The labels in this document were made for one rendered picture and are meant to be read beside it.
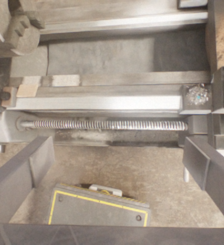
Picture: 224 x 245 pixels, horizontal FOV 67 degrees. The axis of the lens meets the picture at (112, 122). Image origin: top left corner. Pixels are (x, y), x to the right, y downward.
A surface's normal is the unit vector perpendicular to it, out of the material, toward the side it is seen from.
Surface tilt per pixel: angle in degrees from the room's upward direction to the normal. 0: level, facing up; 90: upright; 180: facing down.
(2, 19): 90
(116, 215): 0
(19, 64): 0
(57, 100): 36
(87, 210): 0
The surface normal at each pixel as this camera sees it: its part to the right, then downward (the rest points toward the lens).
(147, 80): -0.14, -0.12
